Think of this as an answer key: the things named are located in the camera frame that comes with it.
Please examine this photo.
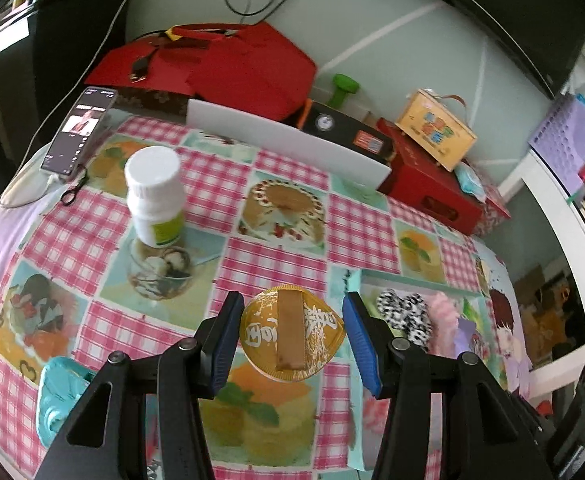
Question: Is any black box with orange label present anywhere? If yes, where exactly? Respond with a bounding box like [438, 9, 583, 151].
[302, 100, 393, 166]

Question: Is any black smartphone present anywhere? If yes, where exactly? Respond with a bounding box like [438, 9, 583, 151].
[41, 86, 118, 177]

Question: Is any black cabinet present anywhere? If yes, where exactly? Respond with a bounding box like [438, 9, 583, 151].
[0, 0, 143, 161]

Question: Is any yellow round foil container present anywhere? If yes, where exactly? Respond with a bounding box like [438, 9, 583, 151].
[241, 285, 345, 383]

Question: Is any flat red box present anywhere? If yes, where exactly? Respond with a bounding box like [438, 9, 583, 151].
[85, 35, 208, 96]

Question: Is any white door frame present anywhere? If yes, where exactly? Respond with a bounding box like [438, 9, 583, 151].
[519, 150, 585, 351]

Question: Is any teal plastic jewelry box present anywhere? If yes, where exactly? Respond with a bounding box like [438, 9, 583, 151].
[36, 356, 96, 448]

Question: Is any white plastic board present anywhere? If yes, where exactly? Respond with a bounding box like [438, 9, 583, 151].
[186, 98, 392, 191]

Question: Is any white pill bottle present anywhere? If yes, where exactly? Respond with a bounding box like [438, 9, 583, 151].
[124, 146, 187, 248]

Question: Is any red carton box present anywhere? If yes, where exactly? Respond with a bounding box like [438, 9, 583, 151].
[377, 117, 485, 236]

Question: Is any white round pad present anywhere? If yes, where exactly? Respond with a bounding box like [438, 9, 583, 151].
[0, 165, 53, 208]

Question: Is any pink fluffy cloth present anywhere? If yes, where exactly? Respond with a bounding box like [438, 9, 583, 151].
[425, 292, 460, 356]

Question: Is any light blue wipes packet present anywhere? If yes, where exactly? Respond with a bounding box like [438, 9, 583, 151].
[455, 162, 483, 196]

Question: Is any leopard print scrunchie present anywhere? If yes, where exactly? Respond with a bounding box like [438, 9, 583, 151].
[376, 290, 430, 353]

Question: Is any purple wall calendar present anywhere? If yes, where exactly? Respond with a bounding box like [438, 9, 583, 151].
[528, 94, 585, 196]

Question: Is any yellow toy box with handle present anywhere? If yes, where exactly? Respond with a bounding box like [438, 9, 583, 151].
[395, 88, 477, 172]

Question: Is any purple wipes packet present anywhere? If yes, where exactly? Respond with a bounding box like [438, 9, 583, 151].
[455, 317, 484, 361]

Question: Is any teal white tray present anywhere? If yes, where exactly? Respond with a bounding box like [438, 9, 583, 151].
[347, 269, 493, 471]

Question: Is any white charging cable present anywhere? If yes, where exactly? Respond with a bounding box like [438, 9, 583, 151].
[20, 0, 143, 171]

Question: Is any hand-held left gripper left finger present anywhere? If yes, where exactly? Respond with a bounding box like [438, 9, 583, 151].
[35, 291, 246, 480]

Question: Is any green dumbbell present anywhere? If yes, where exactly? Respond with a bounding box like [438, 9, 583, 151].
[331, 74, 360, 108]

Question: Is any red gift box with handle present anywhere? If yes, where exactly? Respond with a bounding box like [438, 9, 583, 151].
[170, 22, 318, 123]

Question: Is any pink checked printed tablecloth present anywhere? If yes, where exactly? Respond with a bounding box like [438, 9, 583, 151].
[0, 110, 530, 480]

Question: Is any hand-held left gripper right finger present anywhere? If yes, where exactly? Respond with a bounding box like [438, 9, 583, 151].
[342, 291, 555, 480]

